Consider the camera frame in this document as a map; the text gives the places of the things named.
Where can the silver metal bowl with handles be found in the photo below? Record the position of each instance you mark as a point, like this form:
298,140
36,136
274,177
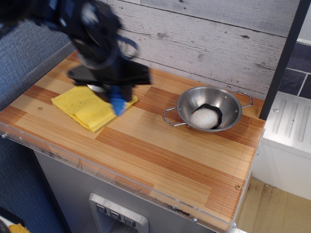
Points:
228,106

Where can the dark grey right post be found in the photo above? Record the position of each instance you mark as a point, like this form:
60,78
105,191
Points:
294,32

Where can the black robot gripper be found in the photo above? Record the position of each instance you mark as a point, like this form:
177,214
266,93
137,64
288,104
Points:
104,69

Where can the yellow folded cloth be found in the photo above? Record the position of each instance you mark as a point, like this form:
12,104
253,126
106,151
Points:
86,108

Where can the silver toy dispenser panel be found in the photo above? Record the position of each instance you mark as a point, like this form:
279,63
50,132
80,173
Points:
111,217

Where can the white egg-shaped object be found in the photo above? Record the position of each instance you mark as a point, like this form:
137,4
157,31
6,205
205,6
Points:
204,118

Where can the blue handled metal fork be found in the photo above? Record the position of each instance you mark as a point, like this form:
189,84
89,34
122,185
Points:
116,100

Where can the white grooved appliance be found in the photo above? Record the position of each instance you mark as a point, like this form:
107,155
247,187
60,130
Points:
284,153

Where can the clear acrylic edge guard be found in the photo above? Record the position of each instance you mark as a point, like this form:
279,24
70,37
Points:
196,175

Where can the yellow object at corner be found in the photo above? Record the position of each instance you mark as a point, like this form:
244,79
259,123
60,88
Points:
17,228

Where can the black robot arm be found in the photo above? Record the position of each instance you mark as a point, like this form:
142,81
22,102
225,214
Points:
93,29

